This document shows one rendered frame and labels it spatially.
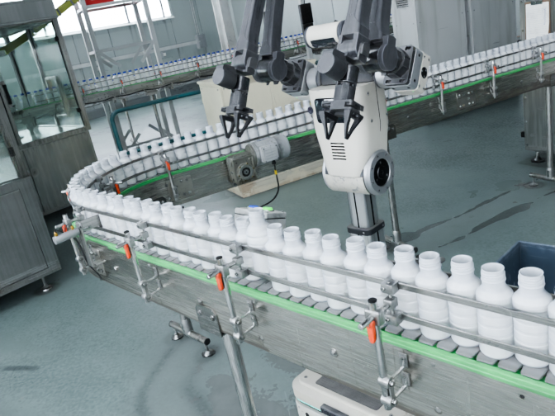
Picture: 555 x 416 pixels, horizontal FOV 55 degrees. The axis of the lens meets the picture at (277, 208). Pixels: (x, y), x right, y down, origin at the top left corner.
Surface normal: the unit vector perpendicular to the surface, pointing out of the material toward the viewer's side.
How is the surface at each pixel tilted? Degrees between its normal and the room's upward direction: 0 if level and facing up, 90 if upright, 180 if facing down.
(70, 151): 90
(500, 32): 90
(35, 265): 90
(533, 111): 90
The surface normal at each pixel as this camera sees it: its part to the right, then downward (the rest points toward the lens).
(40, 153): 0.70, 0.11
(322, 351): -0.69, 0.36
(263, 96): 0.44, 0.22
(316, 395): -0.52, -0.61
